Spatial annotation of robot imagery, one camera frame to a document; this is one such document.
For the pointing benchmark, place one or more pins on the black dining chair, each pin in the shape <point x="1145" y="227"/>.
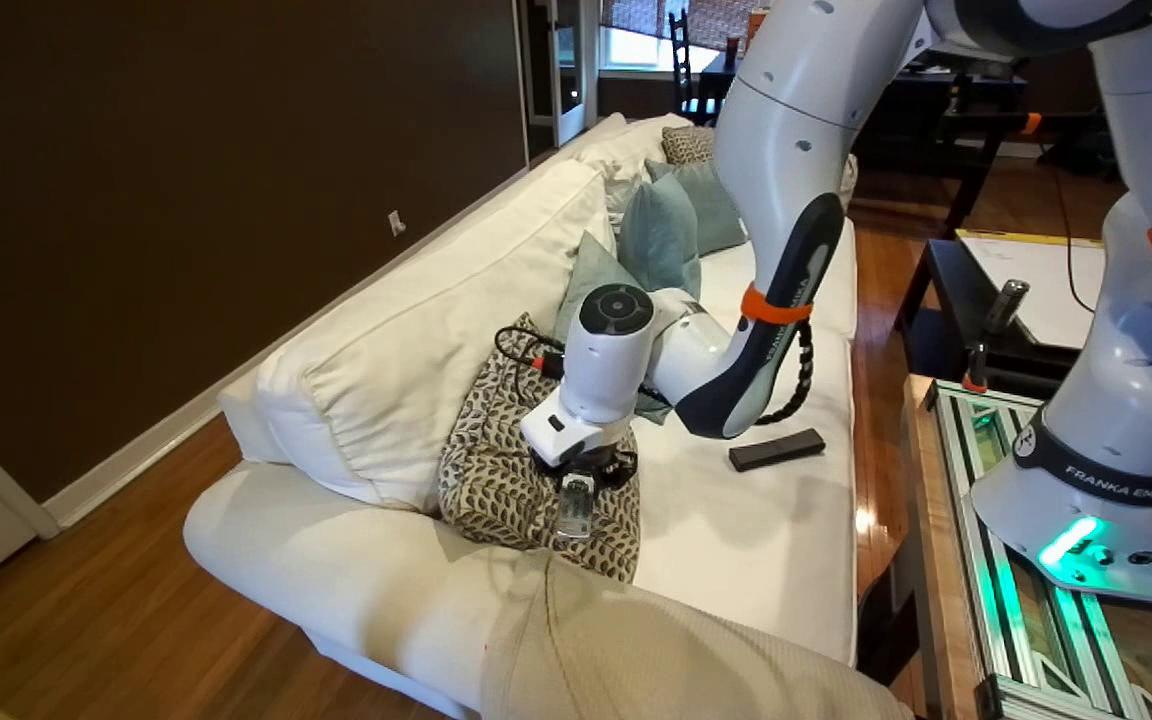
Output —
<point x="676" y="60"/>

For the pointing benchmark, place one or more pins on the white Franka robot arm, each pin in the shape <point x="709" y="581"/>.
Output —
<point x="791" y="135"/>

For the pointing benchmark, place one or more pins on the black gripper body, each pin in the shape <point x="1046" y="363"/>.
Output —
<point x="603" y="468"/>

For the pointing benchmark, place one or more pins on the white sofa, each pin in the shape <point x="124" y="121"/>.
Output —
<point x="378" y="363"/>

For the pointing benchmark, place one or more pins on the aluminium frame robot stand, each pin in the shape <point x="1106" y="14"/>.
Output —
<point x="1040" y="626"/>

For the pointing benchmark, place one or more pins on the white floor mat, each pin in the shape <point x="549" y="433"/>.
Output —
<point x="1058" y="260"/>

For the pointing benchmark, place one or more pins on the black remote control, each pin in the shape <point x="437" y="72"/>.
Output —
<point x="778" y="451"/>

